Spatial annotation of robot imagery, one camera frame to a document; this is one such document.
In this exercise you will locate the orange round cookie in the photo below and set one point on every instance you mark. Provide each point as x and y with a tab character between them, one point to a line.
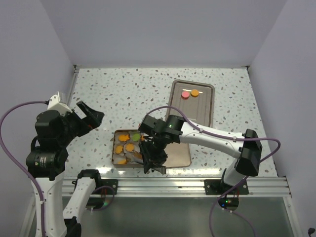
138	155
195	93
122	162

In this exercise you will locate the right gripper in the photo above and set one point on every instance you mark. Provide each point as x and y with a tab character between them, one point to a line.
150	159

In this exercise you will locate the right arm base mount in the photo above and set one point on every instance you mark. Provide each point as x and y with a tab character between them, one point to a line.
218	187

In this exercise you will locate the orange animal cookie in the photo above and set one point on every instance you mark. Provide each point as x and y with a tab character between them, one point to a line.
123	138

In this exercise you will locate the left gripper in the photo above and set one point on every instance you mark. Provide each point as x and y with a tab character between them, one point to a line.
93	119

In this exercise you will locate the metal tongs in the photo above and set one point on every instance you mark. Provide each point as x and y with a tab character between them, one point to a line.
138	161

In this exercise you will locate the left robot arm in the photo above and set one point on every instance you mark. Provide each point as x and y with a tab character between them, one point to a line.
56	128

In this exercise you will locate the gold tin lid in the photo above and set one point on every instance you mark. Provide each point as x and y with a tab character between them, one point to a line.
178	155

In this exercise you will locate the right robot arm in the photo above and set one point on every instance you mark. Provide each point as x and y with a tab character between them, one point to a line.
244	147

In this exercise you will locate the orange round cookie top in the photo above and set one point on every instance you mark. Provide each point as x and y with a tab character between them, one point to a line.
195	93

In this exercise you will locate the orange flower cookie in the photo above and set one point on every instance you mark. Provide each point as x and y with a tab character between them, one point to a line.
119	149

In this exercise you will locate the aluminium front rail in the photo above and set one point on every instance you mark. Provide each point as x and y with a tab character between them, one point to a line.
270	187

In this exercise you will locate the green round cookie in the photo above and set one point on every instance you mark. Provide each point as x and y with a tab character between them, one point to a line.
136	137

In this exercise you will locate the gold cookie tin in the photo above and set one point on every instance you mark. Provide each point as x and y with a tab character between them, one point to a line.
125	154

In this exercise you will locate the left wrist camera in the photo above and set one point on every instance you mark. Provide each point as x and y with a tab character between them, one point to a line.
57	102

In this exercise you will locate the silver metal tray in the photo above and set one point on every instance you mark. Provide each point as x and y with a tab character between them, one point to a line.
198	109

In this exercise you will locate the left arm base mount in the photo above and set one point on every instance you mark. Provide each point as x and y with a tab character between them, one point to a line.
109	187

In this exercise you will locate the pink round cookie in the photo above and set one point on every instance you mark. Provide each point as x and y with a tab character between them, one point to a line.
185	94

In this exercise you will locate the orange swirl cookie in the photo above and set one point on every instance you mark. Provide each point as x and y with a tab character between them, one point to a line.
129	147

